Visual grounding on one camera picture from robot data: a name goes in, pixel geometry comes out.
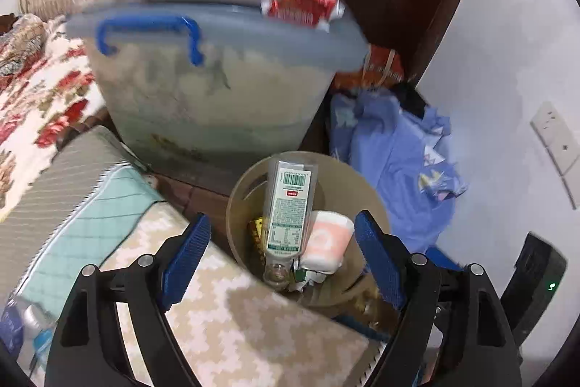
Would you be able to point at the small red packet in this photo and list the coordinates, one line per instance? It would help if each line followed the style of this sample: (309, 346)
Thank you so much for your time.
(299, 1)

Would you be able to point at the white floral bedsheet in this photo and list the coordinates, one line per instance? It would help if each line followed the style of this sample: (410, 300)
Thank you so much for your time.
(40, 97)

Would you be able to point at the beige round waste basket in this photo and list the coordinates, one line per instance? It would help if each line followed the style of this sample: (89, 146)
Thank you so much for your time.
(353, 187)

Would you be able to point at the yellow cardboard box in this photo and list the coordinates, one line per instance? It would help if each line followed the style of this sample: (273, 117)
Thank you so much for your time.
(257, 237)

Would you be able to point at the clear bottle with white label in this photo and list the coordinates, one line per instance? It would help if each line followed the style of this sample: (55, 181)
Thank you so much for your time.
(290, 205)

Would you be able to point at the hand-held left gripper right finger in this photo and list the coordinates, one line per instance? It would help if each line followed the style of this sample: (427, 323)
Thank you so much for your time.
(378, 260)

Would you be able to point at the light blue cloth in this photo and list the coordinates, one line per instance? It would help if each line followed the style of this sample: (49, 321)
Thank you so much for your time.
(394, 151)

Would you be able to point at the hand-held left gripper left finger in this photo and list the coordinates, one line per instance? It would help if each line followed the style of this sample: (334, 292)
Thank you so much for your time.
(188, 260)

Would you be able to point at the floral patchwork quilt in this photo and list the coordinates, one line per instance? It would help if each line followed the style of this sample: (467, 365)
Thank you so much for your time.
(18, 47)

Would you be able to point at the clear bottle with blue label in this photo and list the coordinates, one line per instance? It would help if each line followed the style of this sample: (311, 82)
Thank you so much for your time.
(27, 323)

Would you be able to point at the beige zigzag blanket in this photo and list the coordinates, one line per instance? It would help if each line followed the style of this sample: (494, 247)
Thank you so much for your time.
(253, 323)

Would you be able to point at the orange red shopping bag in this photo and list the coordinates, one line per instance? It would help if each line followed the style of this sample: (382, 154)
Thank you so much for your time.
(380, 67)

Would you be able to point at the dark cloth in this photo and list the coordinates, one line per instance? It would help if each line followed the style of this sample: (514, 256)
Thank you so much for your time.
(410, 97)

